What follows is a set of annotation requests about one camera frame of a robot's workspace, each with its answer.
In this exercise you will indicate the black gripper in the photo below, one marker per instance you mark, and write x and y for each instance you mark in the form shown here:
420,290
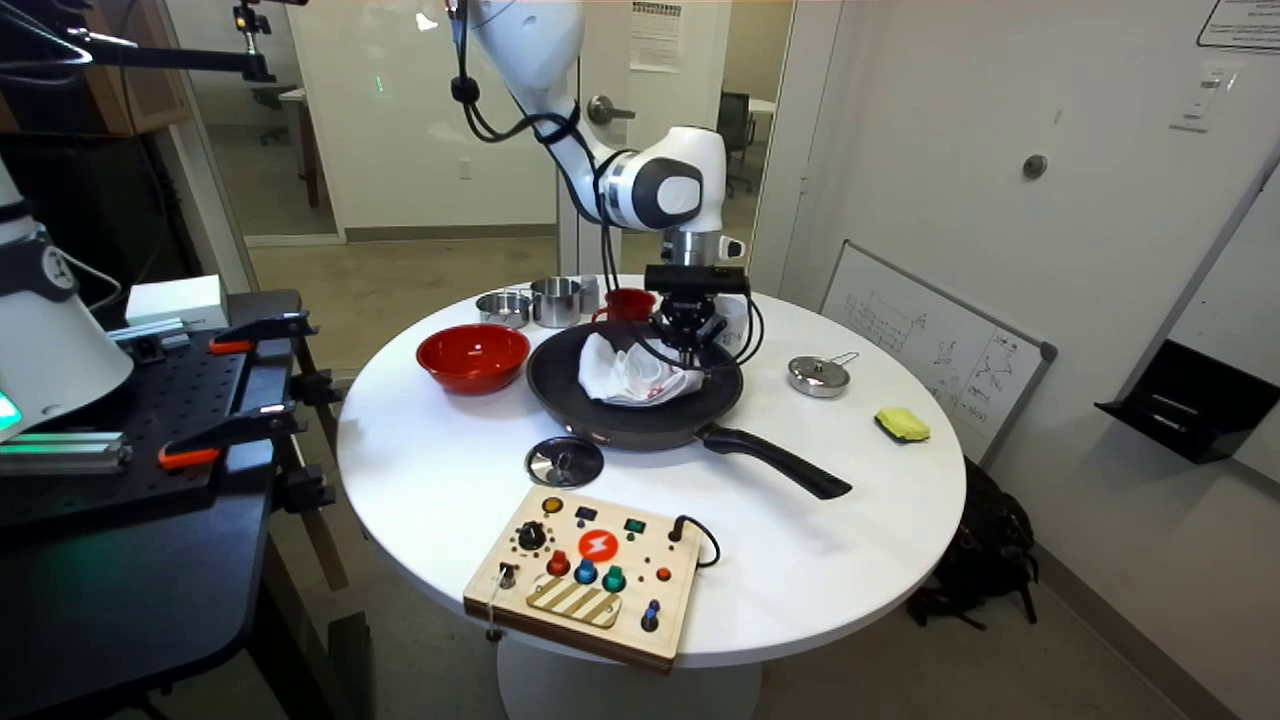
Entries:
692,314

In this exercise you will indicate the white towel with red stripes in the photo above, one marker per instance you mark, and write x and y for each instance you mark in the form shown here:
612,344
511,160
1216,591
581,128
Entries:
635,377

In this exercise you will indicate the black frying pan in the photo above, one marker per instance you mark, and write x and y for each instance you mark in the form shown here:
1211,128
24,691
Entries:
640,422

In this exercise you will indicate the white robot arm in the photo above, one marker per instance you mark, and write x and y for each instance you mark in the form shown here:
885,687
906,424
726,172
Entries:
533,52

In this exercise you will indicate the white mug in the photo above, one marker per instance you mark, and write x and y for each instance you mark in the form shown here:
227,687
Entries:
735,318

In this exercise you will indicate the tall steel pot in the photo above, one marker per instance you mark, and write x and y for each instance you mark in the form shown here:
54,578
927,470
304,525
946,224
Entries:
562,296

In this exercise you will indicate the round silver metal lid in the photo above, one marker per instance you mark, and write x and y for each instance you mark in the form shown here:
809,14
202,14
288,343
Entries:
566,463

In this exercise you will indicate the red bowl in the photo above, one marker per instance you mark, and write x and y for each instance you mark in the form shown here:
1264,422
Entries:
473,360

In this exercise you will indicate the yellow sponge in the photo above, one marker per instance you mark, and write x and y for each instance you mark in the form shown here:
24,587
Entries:
901,424

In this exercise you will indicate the wooden busy board with buttons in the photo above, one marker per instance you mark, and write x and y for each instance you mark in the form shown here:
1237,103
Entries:
584,572

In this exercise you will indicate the black backpack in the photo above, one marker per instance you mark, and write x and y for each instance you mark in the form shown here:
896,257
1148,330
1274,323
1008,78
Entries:
984,546

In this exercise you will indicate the round grey door stopper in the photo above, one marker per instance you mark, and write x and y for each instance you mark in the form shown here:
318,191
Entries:
1032,170

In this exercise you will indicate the white box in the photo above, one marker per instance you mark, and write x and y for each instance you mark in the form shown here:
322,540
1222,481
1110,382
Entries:
173,302

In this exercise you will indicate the dark robot platform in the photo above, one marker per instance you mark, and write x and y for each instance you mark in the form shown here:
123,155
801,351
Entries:
135,587

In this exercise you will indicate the grey metal bar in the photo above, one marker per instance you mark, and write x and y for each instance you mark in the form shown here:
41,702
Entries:
61,448

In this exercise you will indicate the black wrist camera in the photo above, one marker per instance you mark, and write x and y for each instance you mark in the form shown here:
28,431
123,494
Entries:
698,279

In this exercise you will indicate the whiteboard leaning on wall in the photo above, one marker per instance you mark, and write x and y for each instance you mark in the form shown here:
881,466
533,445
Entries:
933,344

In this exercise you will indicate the black wall tray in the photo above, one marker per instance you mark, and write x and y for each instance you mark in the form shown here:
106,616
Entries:
1186,401

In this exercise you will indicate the white light switch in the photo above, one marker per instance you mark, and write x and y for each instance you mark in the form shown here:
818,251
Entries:
1200,103

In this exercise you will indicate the white wall sign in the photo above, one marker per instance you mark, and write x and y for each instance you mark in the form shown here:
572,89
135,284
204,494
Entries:
1240,25

